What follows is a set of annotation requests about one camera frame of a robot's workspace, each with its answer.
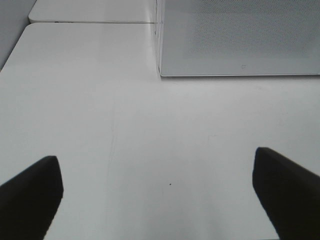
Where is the white microwave door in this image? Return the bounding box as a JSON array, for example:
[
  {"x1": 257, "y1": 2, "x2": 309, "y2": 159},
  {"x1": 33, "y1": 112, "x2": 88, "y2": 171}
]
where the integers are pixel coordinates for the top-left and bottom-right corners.
[{"x1": 157, "y1": 0, "x2": 320, "y2": 77}]

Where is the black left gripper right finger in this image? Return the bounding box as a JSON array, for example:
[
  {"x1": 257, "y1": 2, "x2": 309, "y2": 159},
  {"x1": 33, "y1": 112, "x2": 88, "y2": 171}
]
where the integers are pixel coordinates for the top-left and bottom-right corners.
[{"x1": 252, "y1": 147, "x2": 320, "y2": 240}]

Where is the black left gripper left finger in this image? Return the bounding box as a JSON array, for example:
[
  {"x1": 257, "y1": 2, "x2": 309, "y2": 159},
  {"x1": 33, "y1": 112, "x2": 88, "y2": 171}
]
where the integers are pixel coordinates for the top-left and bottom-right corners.
[{"x1": 0, "y1": 156, "x2": 64, "y2": 240}]

